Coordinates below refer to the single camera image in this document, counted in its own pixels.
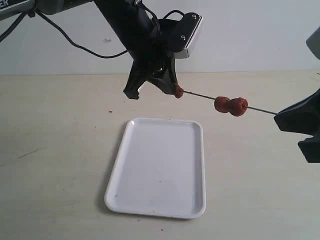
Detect white rectangular plastic tray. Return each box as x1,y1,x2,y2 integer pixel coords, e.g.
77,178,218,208
104,117,206,220

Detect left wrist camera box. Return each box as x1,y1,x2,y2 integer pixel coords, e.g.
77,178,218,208
167,12,203,59

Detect thin metal skewer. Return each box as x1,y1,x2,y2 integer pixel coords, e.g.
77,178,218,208
184,90,277,116

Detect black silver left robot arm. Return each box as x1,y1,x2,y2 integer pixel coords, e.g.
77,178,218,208
0,0,183,100

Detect small white wall fixture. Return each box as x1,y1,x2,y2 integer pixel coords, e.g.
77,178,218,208
104,37,112,43

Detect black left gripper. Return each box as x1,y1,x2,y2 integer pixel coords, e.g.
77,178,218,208
123,18,185,100

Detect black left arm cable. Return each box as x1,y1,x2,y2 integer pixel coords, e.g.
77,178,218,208
0,9,130,59

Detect brown meatball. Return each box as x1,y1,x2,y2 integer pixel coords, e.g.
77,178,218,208
214,96,231,114
174,84,185,99
228,97,249,117

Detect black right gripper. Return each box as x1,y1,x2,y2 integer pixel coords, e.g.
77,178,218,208
273,89,320,163

